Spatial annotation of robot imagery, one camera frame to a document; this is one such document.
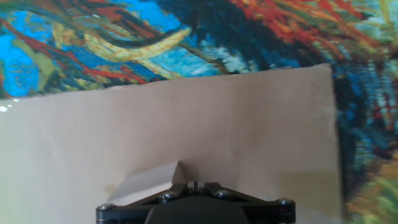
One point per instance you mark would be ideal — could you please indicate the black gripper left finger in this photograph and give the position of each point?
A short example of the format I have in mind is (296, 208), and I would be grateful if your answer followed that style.
(124, 213)

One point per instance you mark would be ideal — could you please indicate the small light wooden block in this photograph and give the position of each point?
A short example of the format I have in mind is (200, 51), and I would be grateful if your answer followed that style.
(149, 183)

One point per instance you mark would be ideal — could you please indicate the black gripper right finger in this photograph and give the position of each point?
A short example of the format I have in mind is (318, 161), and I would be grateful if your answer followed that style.
(270, 213)

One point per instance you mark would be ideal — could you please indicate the brown cardboard sheet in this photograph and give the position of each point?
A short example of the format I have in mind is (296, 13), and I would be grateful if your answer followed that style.
(77, 140)

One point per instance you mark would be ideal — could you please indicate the colourful sunflower painting cloth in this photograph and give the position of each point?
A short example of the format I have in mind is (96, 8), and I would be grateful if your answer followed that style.
(217, 34)

